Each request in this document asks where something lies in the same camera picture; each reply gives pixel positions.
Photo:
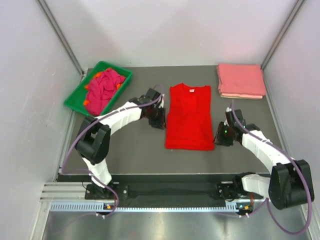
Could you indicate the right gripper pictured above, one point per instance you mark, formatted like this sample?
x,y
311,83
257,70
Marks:
x,y
219,139

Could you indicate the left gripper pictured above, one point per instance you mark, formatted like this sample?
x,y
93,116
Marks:
x,y
160,123

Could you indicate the red t shirt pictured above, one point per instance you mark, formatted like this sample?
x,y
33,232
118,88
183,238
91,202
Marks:
x,y
189,122

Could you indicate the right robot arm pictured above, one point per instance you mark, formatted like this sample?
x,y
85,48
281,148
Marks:
x,y
290,181

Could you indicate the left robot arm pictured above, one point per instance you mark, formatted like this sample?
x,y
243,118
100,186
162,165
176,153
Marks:
x,y
93,145

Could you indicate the folded pink t shirt stack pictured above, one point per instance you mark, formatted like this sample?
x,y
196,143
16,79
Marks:
x,y
241,81

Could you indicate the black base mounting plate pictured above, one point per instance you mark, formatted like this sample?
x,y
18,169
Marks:
x,y
212,190

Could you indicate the magenta t shirt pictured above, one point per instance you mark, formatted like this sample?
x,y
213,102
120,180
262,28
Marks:
x,y
105,87

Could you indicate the green plastic bin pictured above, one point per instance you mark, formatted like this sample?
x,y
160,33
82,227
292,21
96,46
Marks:
x,y
100,89

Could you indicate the grey slotted cable duct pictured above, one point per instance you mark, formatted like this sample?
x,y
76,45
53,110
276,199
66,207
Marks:
x,y
101,207

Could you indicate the left corner aluminium post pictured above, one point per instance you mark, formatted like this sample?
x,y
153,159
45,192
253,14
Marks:
x,y
60,35

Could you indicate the corner aluminium post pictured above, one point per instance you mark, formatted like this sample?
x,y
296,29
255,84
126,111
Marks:
x,y
60,35
298,4

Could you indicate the right corner aluminium post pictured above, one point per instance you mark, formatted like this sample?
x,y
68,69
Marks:
x,y
298,4

